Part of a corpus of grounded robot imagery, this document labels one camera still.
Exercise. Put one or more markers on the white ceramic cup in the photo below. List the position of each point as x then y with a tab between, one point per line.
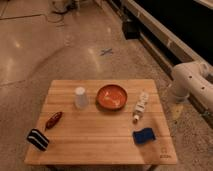
81	100

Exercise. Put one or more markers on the white robot base far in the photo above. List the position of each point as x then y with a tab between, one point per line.
63	6

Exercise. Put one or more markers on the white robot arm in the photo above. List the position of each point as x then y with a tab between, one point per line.
190	78

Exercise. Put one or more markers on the dark red eraser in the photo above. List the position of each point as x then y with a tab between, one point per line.
53	120

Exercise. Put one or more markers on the orange bowl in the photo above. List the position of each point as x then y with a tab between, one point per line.
112	97

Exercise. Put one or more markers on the white glue tube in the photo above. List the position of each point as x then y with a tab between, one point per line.
140	106

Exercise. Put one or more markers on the wooden table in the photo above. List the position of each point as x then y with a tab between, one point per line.
93	136

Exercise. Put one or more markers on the blue sponge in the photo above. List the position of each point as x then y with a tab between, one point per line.
143	136

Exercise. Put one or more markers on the black white striped block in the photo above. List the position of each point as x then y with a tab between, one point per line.
38	139

